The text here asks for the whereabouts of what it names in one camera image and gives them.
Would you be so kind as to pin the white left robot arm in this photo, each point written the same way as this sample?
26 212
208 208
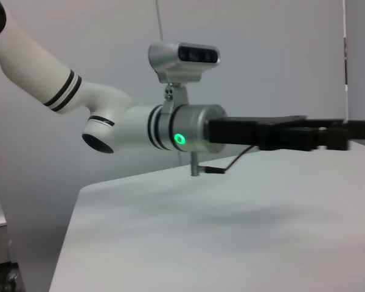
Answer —
130 124

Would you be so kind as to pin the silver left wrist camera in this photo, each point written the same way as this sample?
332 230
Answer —
173 59

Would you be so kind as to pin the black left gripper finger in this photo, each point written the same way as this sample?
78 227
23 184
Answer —
357 130
333 139

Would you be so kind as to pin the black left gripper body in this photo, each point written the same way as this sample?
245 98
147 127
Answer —
261 132

